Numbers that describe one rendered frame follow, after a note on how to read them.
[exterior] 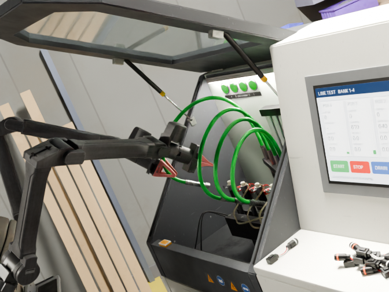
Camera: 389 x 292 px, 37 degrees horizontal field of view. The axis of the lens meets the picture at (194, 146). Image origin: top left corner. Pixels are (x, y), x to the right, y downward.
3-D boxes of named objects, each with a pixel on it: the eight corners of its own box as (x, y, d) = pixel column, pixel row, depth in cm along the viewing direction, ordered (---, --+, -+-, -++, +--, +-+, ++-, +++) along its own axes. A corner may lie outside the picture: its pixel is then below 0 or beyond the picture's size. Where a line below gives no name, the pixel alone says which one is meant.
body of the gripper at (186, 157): (201, 146, 207) (183, 139, 204) (191, 173, 207) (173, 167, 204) (195, 143, 213) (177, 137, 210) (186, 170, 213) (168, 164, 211)
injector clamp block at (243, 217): (238, 251, 225) (224, 216, 222) (256, 237, 230) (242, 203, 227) (300, 266, 197) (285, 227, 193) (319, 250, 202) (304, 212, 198)
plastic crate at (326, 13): (363, 7, 411) (358, -8, 409) (381, 5, 390) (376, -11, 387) (322, 25, 406) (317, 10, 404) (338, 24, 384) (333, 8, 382)
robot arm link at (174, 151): (155, 152, 208) (158, 156, 203) (162, 134, 207) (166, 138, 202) (173, 157, 211) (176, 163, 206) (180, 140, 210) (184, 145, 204)
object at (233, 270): (165, 277, 238) (150, 244, 234) (174, 272, 240) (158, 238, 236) (264, 314, 186) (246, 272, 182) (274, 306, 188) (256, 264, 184)
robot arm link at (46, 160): (19, 137, 167) (38, 152, 161) (61, 134, 177) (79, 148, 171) (-1, 270, 181) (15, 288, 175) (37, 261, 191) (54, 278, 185)
